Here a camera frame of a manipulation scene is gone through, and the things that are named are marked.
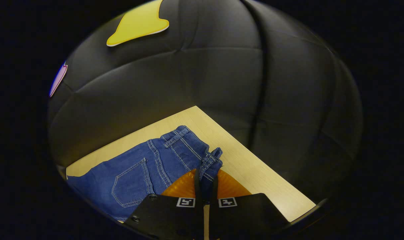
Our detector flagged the black backdrop cloth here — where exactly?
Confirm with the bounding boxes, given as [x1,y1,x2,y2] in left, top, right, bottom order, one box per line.
[47,0,364,209]

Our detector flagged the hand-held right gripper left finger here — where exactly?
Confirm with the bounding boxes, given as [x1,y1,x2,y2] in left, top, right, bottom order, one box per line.
[123,168,204,240]

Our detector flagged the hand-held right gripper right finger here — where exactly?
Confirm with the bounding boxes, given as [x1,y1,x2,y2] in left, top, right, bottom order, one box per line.
[209,168,290,240]

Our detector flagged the blue denim jeans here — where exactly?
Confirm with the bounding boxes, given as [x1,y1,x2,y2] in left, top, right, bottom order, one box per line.
[66,125,224,222]

